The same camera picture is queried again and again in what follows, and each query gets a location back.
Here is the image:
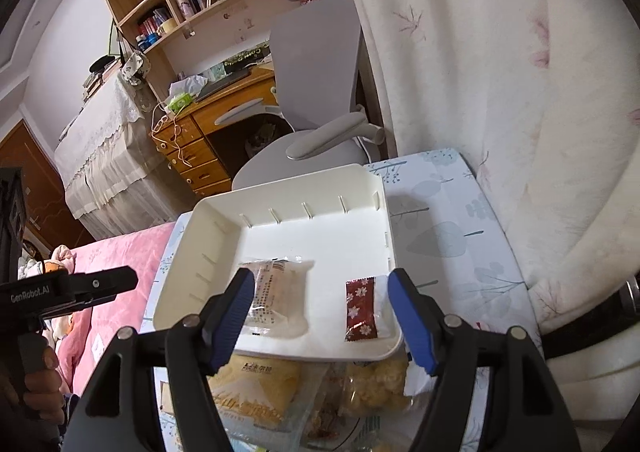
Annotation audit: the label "clear bag yellow crackers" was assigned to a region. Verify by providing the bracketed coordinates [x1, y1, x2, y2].
[338, 354, 412, 417]

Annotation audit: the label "person's left hand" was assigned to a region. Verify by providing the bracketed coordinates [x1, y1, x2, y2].
[1, 347, 65, 426]

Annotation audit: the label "yellow mountain snack packet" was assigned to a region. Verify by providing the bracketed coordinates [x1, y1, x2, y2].
[207, 354, 302, 429]

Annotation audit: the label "pink quilt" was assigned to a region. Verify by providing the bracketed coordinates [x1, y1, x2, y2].
[55, 222, 175, 394]

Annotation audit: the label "clear wrapped pastry packet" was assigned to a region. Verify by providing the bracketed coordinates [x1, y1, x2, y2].
[240, 256, 314, 339]

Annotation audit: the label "red floral snack packet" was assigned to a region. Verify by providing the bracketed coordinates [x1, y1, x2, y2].
[345, 276, 393, 342]

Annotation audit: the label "leaf pattern tablecloth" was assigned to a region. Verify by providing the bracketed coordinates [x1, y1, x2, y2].
[139, 147, 544, 452]

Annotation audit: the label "white plastic storage bin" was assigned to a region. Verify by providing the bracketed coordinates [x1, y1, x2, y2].
[153, 165, 402, 362]

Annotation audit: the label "lace covered cabinet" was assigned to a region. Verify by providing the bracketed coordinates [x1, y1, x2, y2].
[54, 75, 198, 240]

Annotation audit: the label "wooden desk with drawers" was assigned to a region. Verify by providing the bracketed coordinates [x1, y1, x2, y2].
[151, 68, 291, 198]

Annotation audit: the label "green tissue pack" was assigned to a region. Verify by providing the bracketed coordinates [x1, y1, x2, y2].
[166, 92, 193, 115]

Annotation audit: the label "white floral curtain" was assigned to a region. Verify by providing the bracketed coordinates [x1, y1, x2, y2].
[304, 0, 640, 423]

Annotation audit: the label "grey office chair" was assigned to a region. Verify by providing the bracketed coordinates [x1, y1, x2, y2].
[215, 0, 385, 190]

